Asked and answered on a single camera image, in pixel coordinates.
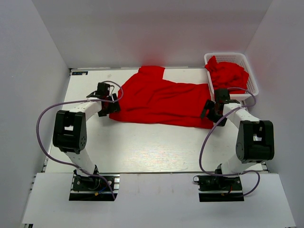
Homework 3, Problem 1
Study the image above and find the red t shirt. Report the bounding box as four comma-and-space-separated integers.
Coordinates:
109, 66, 213, 129
205, 56, 249, 90

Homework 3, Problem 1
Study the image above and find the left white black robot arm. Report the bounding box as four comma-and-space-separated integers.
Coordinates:
53, 94, 120, 190

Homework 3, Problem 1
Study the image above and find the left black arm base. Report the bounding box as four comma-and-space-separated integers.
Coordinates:
69, 170, 120, 201

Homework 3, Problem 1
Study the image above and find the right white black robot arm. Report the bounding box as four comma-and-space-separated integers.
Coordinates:
199, 100, 275, 190

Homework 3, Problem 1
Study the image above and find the red t shirt in basket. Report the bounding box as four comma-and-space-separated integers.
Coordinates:
205, 56, 249, 90

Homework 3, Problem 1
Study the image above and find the dark label sticker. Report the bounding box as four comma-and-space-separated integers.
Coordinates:
72, 71, 88, 76

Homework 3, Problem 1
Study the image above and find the white plastic basket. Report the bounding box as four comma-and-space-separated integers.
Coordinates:
204, 52, 259, 102

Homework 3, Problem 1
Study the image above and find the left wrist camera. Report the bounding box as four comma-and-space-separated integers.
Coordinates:
86, 82, 112, 100

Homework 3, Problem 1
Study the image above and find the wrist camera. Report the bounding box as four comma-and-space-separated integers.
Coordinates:
214, 88, 240, 104
86, 82, 112, 100

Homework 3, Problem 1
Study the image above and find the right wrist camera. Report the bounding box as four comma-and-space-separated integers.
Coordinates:
214, 88, 240, 104

